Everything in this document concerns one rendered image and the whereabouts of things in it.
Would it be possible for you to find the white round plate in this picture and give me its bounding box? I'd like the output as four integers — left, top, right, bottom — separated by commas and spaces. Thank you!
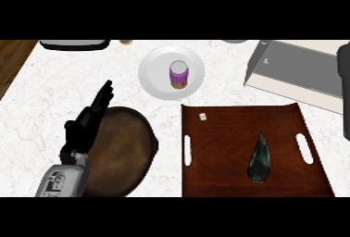
138, 44, 206, 101

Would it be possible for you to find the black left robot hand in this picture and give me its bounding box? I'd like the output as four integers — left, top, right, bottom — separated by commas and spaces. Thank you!
60, 79, 115, 157

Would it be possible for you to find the purple can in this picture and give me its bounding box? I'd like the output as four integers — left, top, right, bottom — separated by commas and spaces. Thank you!
168, 59, 190, 91

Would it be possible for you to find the dark red wooden tray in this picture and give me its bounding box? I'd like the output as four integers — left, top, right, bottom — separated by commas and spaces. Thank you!
180, 102, 336, 198

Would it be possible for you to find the dark grey upright appliance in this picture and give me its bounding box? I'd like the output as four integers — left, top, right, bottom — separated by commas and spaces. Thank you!
336, 43, 350, 142

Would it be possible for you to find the black and grey appliance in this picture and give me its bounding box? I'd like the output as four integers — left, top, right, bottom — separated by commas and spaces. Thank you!
38, 40, 112, 52

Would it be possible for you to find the grey tiered shelf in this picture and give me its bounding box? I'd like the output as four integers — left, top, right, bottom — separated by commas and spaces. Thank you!
243, 40, 350, 115

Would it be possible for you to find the brown oval wooden board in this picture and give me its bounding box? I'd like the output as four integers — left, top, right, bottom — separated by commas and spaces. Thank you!
81, 106, 159, 198

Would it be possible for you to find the dark green pepper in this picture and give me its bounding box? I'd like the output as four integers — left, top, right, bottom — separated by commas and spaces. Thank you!
246, 131, 271, 184

